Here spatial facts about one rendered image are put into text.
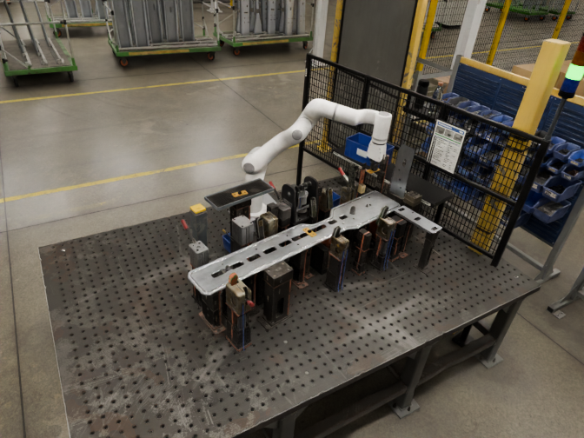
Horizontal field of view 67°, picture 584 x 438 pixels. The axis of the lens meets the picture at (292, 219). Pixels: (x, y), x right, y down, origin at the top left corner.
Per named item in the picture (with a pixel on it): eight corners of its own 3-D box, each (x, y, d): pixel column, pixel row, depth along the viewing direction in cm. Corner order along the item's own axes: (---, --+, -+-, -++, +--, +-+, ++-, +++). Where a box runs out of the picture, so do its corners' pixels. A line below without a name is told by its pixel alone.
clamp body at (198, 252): (199, 309, 231) (195, 255, 211) (189, 296, 238) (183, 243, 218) (215, 301, 237) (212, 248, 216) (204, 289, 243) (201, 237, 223)
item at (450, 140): (454, 175, 277) (467, 129, 260) (424, 162, 291) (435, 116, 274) (455, 175, 278) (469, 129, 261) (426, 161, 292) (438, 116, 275)
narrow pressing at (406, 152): (402, 198, 279) (414, 149, 260) (388, 190, 286) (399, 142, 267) (403, 198, 279) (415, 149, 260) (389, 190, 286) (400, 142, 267)
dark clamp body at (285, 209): (279, 267, 263) (282, 214, 242) (266, 255, 271) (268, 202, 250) (293, 260, 269) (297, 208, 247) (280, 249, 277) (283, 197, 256)
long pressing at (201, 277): (208, 301, 197) (208, 299, 196) (183, 274, 211) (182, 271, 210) (402, 206, 273) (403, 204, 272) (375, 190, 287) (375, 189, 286)
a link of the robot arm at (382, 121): (373, 131, 247) (371, 137, 240) (377, 109, 240) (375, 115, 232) (388, 134, 245) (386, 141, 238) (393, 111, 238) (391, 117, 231)
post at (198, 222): (200, 281, 249) (195, 216, 224) (193, 274, 253) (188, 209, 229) (211, 275, 253) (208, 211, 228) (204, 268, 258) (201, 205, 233)
